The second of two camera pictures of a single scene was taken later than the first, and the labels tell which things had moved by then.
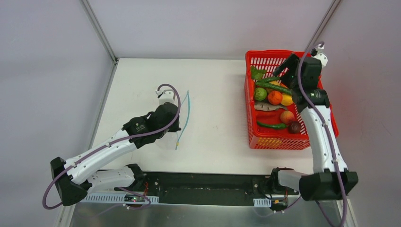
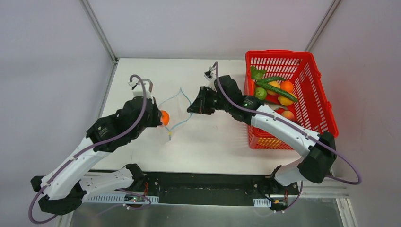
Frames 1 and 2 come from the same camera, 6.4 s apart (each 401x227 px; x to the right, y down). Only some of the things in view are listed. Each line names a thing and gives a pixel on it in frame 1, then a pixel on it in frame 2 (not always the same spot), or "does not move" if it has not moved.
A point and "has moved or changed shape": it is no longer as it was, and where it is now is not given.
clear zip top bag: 168,140 has moved or changed shape
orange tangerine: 274,97 has moved or changed shape
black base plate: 211,188 does not move
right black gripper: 288,67 → 206,100
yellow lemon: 286,100 does not move
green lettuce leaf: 257,74 does not move
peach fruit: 287,117 does not move
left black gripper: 170,124 → 153,113
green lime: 260,93 does not move
